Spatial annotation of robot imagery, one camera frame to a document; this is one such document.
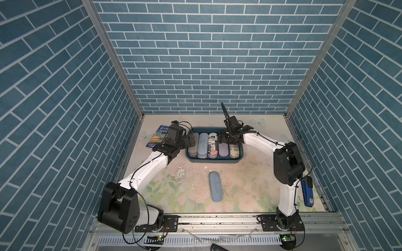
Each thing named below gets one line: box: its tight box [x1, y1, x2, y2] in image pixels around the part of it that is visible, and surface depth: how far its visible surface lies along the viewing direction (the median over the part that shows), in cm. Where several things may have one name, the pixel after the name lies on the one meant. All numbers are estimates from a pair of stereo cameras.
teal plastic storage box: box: [185, 126, 244, 164], surface depth 96 cm
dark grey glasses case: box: [187, 132, 200, 158], surface depth 96 cm
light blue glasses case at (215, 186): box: [208, 171, 222, 203], surface depth 85 cm
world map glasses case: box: [228, 144, 240, 159], surface depth 98 cm
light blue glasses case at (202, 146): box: [197, 132, 209, 159], surface depth 96 cm
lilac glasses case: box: [218, 142, 229, 157], surface depth 95 cm
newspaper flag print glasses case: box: [207, 132, 219, 159], surface depth 96 cm
